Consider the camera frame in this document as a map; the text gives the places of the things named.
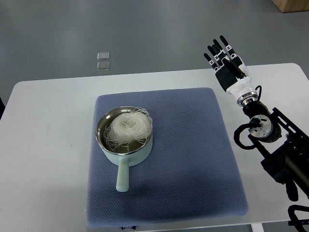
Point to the blue quilted mat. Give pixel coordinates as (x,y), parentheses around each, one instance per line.
(190,173)

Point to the white table leg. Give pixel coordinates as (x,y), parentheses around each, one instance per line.
(257,227)

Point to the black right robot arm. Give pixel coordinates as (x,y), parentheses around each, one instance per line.
(283,145)

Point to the white vermicelli bundle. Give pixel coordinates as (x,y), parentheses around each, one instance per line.
(129,131)

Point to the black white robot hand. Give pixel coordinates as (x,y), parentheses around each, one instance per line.
(231,72)

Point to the mint green steel pot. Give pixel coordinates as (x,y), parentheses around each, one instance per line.
(123,161)

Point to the wooden box corner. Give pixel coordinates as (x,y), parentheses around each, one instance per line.
(291,6)

